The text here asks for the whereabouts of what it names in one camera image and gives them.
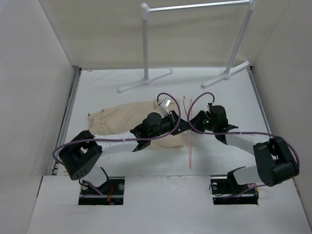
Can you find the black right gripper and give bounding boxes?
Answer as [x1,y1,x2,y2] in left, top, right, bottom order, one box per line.
[189,110,217,134]

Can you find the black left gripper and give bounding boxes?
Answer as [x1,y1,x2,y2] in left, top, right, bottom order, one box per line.
[149,110,194,139]

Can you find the pink wire hanger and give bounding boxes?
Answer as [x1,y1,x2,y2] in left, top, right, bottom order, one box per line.
[183,96,193,169]

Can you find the beige cargo trousers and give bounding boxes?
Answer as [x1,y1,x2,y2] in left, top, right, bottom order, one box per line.
[88,100,184,150]

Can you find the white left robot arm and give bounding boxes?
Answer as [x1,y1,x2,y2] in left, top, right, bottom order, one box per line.
[58,111,190,195]

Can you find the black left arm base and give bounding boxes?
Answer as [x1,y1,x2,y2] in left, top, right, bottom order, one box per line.
[78,167,125,206]

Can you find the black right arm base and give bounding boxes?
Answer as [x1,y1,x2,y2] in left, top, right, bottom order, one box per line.
[209,167,259,205]

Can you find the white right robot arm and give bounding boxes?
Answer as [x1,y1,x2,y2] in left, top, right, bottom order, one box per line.
[188,105,299,193]

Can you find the white clothes rack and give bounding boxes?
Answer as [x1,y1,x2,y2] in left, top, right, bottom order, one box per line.
[117,0,257,93]

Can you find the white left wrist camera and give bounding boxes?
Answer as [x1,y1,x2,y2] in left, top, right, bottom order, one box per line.
[159,97,171,117]

